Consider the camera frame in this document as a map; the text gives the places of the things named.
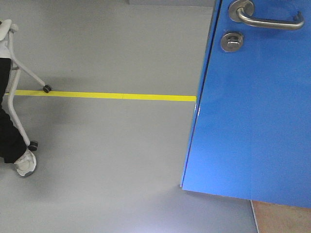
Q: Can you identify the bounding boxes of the blue door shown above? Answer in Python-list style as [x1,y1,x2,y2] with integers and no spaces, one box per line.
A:
[181,0,311,208]

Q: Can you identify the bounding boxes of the wooden door platform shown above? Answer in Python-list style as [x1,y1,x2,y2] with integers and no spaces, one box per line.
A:
[251,201,311,233]

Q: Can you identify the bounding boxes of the yellow floor tape line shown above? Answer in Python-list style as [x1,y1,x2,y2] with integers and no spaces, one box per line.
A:
[15,90,197,102]

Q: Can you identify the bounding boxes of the silver thumb turn lock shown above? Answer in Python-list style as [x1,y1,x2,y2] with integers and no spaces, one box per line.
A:
[221,32,244,52]

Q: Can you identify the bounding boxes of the white sneaker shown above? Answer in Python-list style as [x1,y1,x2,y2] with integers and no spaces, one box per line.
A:
[14,149,37,177]

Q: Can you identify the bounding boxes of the person leg black trousers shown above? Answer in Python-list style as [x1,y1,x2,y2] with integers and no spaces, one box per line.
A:
[0,58,27,164]

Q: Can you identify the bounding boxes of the silver door lever handle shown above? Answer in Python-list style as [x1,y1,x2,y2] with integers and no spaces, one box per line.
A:
[228,0,305,31]

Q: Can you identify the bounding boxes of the white wheeled chair frame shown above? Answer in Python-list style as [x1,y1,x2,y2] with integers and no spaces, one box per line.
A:
[0,19,52,151]

